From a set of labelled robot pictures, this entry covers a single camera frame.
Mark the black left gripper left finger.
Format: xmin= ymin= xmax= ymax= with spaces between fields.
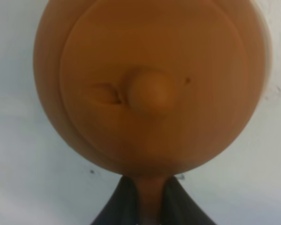
xmin=91 ymin=177 xmax=139 ymax=225

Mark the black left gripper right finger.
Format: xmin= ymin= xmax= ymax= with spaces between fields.
xmin=160 ymin=177 xmax=216 ymax=225

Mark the brown clay teapot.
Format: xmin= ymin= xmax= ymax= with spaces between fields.
xmin=33 ymin=0 xmax=270 ymax=225

